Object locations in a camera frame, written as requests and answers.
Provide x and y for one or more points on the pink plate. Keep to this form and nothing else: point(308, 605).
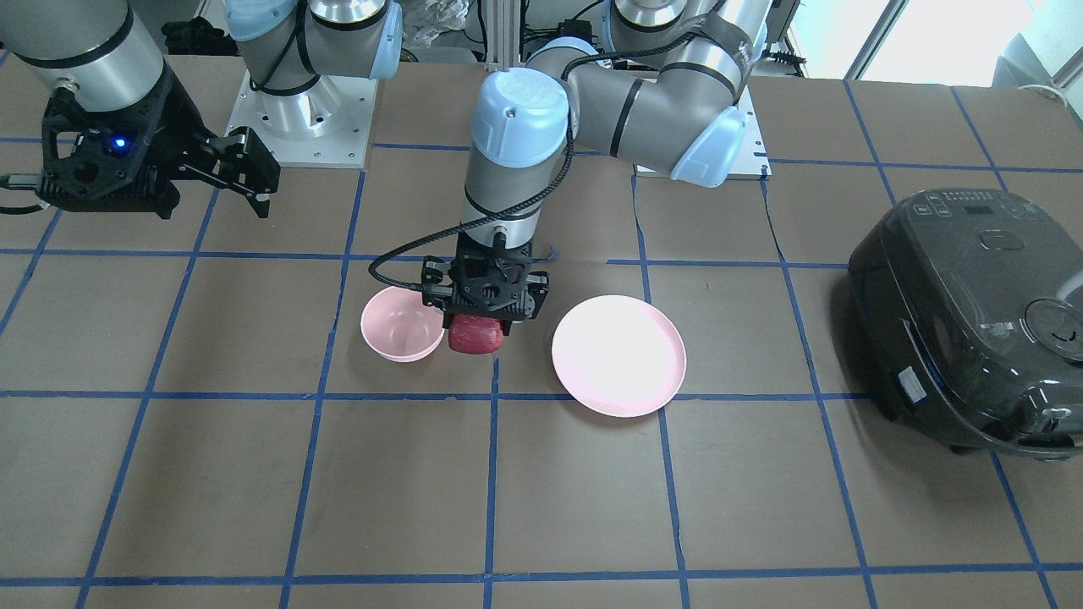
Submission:
point(619, 356)

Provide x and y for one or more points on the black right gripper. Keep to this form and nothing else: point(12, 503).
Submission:
point(179, 121)

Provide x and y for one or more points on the dark brown rice cooker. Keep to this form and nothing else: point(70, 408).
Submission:
point(971, 302)

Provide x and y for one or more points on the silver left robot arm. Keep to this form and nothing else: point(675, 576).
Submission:
point(664, 95)

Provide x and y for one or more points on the aluminium frame post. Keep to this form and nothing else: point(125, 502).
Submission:
point(502, 27)

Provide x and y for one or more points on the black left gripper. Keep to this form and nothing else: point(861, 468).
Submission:
point(536, 299)

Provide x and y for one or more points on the pink bowl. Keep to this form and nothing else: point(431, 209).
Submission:
point(399, 327)

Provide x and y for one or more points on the red apple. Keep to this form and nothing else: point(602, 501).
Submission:
point(475, 335)

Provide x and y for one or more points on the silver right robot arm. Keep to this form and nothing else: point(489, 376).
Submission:
point(103, 50)

